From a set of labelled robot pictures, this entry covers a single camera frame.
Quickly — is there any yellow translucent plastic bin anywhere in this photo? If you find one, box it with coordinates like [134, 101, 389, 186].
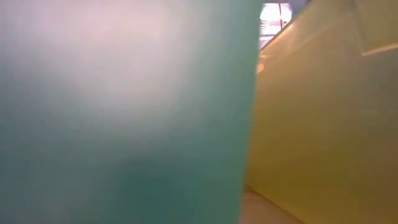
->
[244, 0, 398, 224]

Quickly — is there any teal green plastic cup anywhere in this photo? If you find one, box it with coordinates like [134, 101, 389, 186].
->
[0, 0, 265, 224]

